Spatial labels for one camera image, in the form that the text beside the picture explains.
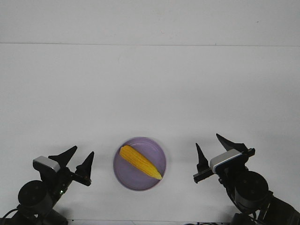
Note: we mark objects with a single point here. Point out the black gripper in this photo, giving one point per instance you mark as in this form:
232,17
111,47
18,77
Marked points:
246,189
40,196

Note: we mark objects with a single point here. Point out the purple round plate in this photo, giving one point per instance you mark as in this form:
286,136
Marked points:
130,176

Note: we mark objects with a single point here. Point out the yellow corn cob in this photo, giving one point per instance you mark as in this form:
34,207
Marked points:
139,161

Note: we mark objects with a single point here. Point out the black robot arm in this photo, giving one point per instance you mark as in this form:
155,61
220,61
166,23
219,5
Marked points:
19,218
272,212

